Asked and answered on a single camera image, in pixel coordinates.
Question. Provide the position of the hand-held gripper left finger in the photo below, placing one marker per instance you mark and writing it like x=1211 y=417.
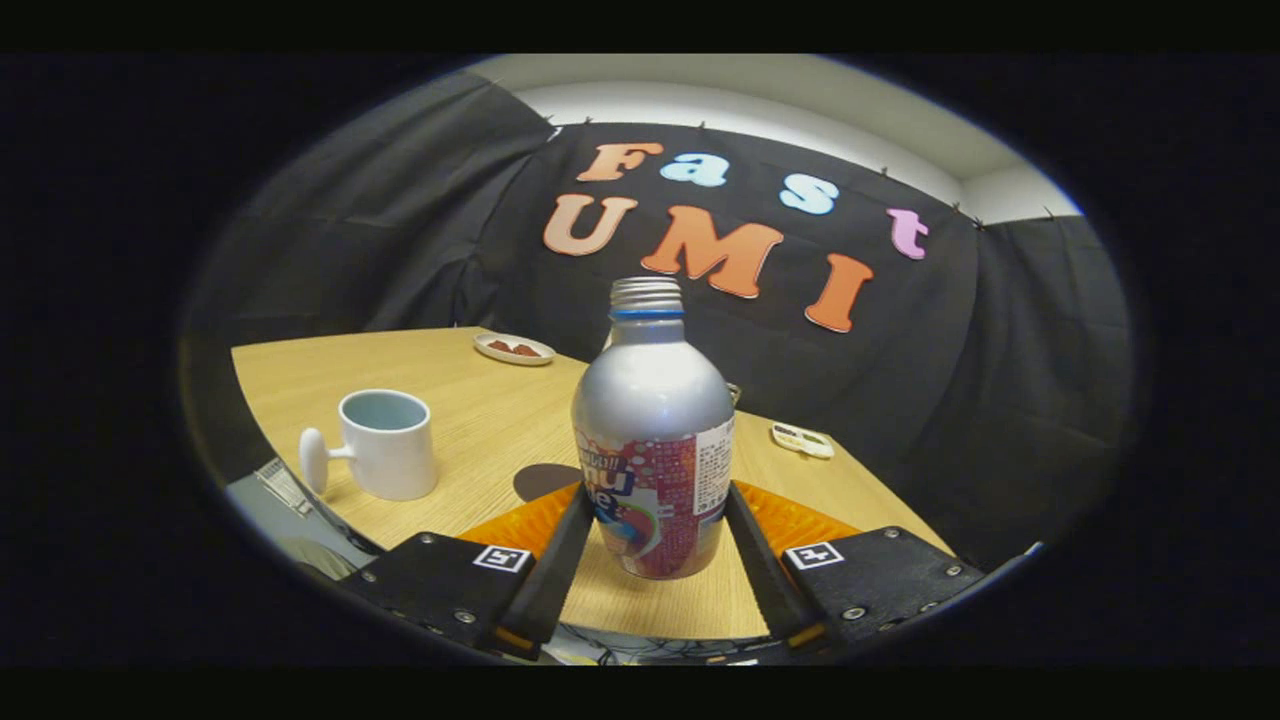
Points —
x=560 y=570

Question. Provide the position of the white divided tray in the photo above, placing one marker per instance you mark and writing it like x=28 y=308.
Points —
x=802 y=441

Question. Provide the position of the black backdrop cloth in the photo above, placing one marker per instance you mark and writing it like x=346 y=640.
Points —
x=950 y=350

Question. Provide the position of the dark brown round coaster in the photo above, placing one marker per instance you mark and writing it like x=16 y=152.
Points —
x=540 y=480

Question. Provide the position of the silver juice bottle red label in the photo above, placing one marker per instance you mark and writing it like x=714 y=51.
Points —
x=650 y=420

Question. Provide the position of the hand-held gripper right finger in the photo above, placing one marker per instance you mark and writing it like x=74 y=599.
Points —
x=765 y=570

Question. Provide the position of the small plate with brown food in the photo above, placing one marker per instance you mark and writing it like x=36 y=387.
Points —
x=513 y=348

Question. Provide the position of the wooden table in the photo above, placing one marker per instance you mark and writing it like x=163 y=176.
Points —
x=480 y=410

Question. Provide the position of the clear ribbed plastic object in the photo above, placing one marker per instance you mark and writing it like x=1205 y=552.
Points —
x=285 y=487

